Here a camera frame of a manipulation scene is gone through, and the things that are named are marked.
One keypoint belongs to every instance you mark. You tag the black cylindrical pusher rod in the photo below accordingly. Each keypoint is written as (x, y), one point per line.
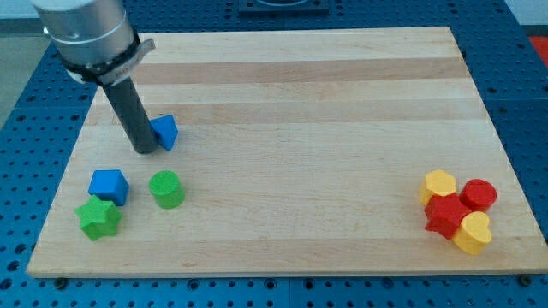
(125, 101)

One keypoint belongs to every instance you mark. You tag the blue triangle block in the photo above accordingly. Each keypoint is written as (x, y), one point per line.
(166, 131)

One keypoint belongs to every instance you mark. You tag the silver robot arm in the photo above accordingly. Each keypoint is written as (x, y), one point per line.
(97, 44)

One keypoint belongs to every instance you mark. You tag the blue cube block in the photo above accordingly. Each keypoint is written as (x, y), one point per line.
(109, 184)

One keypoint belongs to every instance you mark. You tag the green cylinder block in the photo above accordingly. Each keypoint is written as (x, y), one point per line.
(166, 189)

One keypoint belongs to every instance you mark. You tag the green star block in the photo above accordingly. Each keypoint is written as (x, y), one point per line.
(98, 218)

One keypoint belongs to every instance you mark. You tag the wooden board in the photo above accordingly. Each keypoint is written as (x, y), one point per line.
(300, 153)

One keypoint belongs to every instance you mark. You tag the yellow hexagon block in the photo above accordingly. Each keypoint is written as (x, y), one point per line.
(436, 183)

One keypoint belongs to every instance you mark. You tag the red star block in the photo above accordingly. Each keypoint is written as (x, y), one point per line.
(444, 214)

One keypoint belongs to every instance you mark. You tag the red cylinder block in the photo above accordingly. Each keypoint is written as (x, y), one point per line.
(478, 195)

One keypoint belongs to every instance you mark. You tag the yellow heart block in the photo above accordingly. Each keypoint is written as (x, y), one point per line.
(473, 234)

